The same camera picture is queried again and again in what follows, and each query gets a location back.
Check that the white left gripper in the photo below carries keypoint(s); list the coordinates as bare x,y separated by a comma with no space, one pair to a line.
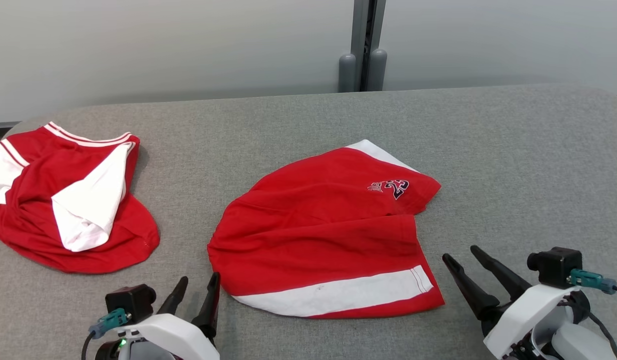
173,332

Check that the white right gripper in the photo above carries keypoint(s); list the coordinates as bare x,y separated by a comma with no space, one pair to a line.
518,315

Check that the red shorts with white stripe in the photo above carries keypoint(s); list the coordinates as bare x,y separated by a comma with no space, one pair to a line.
318,240

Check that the red jersey with white trim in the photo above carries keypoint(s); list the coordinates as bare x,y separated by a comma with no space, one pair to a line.
38,175

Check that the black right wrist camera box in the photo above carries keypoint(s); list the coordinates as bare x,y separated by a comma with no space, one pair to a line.
556,267

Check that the teal left camera connector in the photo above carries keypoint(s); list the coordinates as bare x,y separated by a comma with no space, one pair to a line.
108,322

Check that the teal camera connector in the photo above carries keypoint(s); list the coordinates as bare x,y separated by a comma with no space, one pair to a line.
108,322
591,280

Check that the teal right camera connector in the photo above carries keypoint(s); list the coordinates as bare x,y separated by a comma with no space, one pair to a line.
591,280

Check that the grey cylindrical post foot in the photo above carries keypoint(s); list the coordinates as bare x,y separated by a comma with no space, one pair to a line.
377,70
347,75

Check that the grey partition post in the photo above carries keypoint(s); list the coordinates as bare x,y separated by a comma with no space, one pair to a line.
359,25

